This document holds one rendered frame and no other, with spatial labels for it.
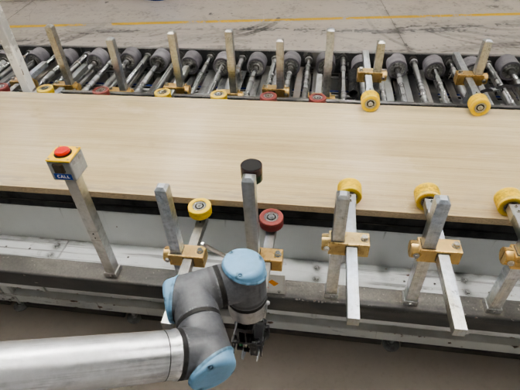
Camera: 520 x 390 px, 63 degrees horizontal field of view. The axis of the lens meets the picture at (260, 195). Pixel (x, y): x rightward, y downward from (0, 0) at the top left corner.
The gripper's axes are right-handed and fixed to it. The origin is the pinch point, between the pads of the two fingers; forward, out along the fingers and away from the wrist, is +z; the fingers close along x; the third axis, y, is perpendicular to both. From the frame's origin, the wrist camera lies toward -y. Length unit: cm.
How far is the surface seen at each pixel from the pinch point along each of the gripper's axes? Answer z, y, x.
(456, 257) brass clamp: -14, -26, 54
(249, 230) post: -17.4, -26.6, -4.6
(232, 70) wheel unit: -19, -136, -31
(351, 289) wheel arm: -13.8, -11.4, 24.6
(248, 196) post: -30.4, -26.1, -4.3
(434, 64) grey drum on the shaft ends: -8, -175, 73
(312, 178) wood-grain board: -10, -63, 12
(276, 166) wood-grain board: -10, -69, -2
